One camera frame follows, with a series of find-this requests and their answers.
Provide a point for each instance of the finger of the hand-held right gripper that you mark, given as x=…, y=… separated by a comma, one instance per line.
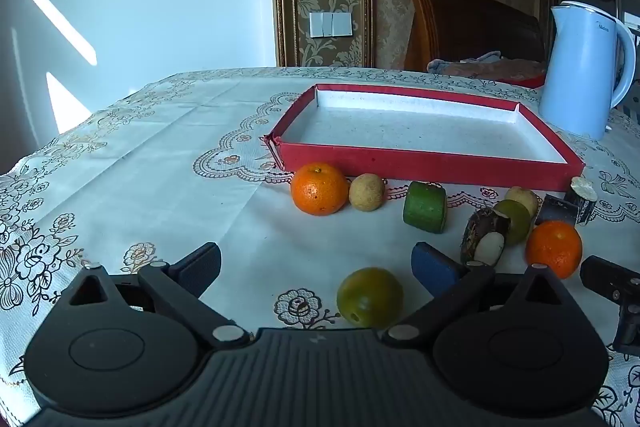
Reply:
x=607, y=278

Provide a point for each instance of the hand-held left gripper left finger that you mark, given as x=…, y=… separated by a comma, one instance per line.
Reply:
x=199, y=266

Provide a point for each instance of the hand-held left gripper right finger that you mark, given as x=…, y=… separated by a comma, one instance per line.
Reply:
x=434, y=268

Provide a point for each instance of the orange tangerine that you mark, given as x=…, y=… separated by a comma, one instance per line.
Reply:
x=554, y=248
x=320, y=189

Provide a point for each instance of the green sugarcane piece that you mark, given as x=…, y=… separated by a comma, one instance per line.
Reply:
x=425, y=207

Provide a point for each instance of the green round fruit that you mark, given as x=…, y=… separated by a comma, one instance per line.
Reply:
x=370, y=297
x=517, y=222

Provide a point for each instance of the tan longan fruit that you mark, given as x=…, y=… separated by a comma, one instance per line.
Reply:
x=525, y=199
x=366, y=192

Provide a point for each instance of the red cardboard box tray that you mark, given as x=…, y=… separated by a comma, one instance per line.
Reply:
x=415, y=137

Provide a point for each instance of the printed striped blanket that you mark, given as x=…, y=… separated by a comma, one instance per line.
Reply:
x=490, y=69

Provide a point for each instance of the light blue electric kettle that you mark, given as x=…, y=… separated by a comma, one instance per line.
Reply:
x=580, y=72

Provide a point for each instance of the brown wooden headboard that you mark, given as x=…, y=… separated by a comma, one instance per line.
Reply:
x=465, y=27

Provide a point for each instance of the white wall light switch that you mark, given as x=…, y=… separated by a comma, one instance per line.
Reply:
x=330, y=25

